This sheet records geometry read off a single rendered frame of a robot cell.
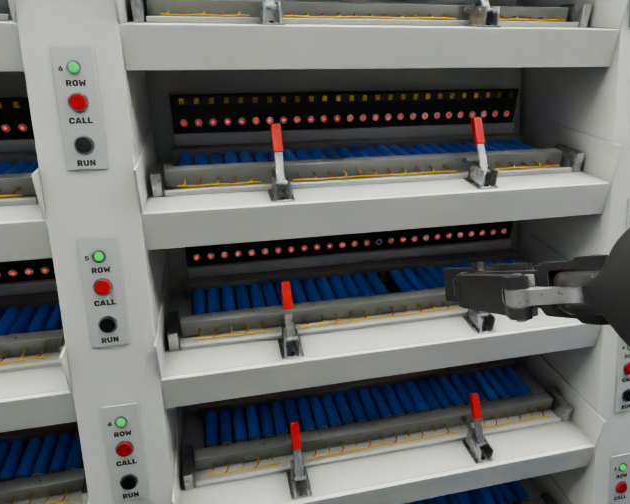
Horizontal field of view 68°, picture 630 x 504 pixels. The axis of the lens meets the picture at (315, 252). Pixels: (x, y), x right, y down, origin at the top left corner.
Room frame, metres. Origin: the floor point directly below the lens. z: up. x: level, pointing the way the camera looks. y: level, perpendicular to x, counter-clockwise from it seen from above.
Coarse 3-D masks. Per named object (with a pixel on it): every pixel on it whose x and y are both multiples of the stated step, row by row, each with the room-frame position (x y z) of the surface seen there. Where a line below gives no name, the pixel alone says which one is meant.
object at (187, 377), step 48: (528, 240) 0.79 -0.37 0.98; (192, 336) 0.59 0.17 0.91; (240, 336) 0.59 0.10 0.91; (336, 336) 0.59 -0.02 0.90; (384, 336) 0.59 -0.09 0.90; (432, 336) 0.60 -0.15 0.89; (480, 336) 0.60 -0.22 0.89; (528, 336) 0.61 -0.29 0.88; (576, 336) 0.63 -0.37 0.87; (192, 384) 0.52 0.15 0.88; (240, 384) 0.54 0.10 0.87; (288, 384) 0.55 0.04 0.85
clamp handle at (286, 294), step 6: (282, 282) 0.58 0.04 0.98; (288, 282) 0.58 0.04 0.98; (282, 288) 0.57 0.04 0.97; (288, 288) 0.57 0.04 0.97; (282, 294) 0.57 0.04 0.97; (288, 294) 0.57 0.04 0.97; (282, 300) 0.57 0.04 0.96; (288, 300) 0.57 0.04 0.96; (288, 306) 0.57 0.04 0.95; (288, 312) 0.57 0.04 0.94; (288, 318) 0.57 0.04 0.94; (288, 324) 0.56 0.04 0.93; (288, 330) 0.56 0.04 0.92; (288, 336) 0.56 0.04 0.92; (294, 336) 0.56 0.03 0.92
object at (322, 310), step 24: (432, 288) 0.67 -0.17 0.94; (216, 312) 0.60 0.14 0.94; (240, 312) 0.60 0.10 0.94; (264, 312) 0.60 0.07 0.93; (312, 312) 0.62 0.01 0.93; (336, 312) 0.62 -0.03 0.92; (360, 312) 0.63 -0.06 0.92; (384, 312) 0.64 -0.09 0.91; (408, 312) 0.63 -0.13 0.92; (216, 336) 0.58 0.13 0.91
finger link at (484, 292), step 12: (456, 276) 0.34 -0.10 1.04; (468, 276) 0.32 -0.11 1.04; (480, 276) 0.30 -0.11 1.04; (492, 276) 0.28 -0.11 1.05; (504, 276) 0.27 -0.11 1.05; (516, 276) 0.25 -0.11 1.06; (468, 288) 0.32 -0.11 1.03; (480, 288) 0.30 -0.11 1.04; (492, 288) 0.28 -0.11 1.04; (504, 288) 0.27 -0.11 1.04; (516, 288) 0.25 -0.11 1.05; (468, 300) 0.32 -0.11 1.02; (480, 300) 0.30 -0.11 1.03; (492, 300) 0.28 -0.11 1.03; (504, 300) 0.27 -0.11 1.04; (492, 312) 0.28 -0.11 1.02; (504, 312) 0.27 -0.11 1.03; (516, 312) 0.25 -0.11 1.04; (528, 312) 0.25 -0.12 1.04
